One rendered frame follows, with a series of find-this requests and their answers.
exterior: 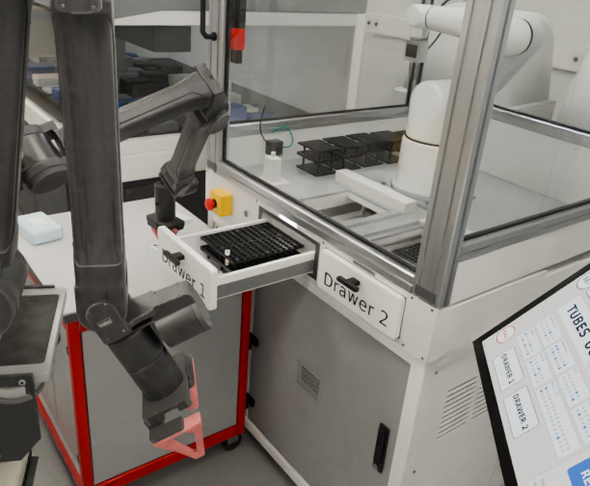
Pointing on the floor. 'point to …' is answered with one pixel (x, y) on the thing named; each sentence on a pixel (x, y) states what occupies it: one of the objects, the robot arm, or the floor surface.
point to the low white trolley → (120, 409)
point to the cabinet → (359, 398)
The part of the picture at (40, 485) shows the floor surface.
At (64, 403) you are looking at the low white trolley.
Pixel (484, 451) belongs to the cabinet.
